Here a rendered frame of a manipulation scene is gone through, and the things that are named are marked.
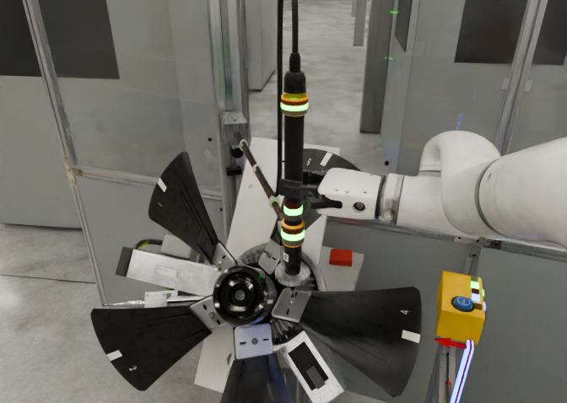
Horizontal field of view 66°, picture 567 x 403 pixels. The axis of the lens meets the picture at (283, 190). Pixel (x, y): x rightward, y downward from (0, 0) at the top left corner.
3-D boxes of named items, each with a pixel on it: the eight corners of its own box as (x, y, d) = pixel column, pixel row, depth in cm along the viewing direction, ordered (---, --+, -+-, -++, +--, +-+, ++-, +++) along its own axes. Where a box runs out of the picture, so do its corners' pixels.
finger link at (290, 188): (311, 208, 73) (274, 201, 75) (316, 200, 76) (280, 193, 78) (312, 191, 71) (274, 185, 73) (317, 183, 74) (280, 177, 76)
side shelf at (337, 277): (272, 242, 172) (272, 235, 171) (363, 260, 162) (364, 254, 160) (248, 279, 152) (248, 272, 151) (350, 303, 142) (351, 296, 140)
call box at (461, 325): (435, 298, 124) (442, 269, 119) (473, 307, 121) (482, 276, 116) (434, 340, 110) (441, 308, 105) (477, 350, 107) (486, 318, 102)
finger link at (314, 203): (324, 216, 69) (299, 202, 73) (356, 201, 73) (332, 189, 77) (324, 210, 68) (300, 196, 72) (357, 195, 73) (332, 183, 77)
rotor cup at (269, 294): (227, 266, 103) (203, 262, 91) (286, 259, 100) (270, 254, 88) (230, 330, 99) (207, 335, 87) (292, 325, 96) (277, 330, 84)
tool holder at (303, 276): (268, 261, 91) (267, 222, 87) (300, 256, 93) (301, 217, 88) (279, 289, 84) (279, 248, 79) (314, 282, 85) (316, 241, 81)
